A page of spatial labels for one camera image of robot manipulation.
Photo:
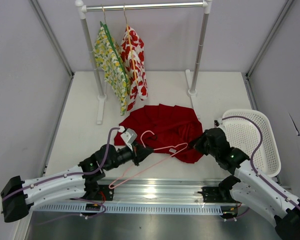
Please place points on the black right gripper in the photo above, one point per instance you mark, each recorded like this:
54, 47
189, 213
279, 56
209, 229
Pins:
197, 144

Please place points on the perforated cable tray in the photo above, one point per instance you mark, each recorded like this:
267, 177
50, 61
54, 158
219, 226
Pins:
133, 208

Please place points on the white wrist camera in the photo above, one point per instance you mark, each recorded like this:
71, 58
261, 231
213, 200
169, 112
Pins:
218, 123
128, 136

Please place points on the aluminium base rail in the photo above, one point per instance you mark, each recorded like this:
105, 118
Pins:
150, 191

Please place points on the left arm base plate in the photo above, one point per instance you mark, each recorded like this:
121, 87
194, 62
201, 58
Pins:
105, 193

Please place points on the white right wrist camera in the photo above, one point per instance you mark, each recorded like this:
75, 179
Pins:
218, 123

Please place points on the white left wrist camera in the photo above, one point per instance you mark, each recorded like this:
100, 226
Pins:
128, 136

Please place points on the green hanger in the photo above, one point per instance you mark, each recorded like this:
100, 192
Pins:
106, 52

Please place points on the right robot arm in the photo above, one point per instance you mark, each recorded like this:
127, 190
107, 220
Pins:
250, 186

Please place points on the red floral print garment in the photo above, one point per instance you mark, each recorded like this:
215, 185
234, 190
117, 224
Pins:
139, 87

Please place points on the white skirt care label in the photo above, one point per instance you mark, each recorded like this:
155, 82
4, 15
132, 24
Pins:
172, 150

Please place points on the red skirt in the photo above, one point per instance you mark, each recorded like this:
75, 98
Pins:
160, 126

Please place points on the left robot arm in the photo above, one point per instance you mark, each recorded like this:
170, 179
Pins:
20, 196

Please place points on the lemon print garment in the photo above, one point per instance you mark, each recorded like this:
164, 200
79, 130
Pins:
121, 90

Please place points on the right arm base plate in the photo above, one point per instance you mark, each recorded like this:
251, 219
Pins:
215, 194

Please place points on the yellow hanger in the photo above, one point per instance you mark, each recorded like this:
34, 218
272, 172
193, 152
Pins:
130, 44

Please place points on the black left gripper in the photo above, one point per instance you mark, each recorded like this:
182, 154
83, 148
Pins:
139, 153

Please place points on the white perforated basket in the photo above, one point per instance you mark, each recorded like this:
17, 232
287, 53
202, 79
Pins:
251, 131

